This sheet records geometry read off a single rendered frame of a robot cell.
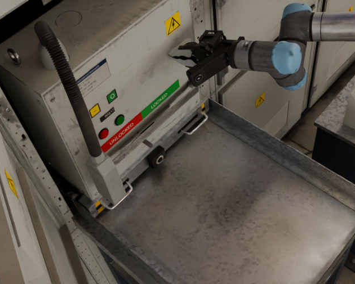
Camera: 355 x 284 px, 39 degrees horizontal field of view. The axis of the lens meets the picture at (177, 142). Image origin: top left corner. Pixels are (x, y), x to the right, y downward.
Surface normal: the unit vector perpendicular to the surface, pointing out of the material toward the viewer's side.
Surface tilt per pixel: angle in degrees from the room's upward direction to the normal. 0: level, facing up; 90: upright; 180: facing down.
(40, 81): 0
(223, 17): 90
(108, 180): 90
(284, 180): 0
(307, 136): 0
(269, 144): 90
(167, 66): 90
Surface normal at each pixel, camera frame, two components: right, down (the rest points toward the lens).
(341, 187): -0.67, 0.63
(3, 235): -0.11, -0.59
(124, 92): 0.73, 0.50
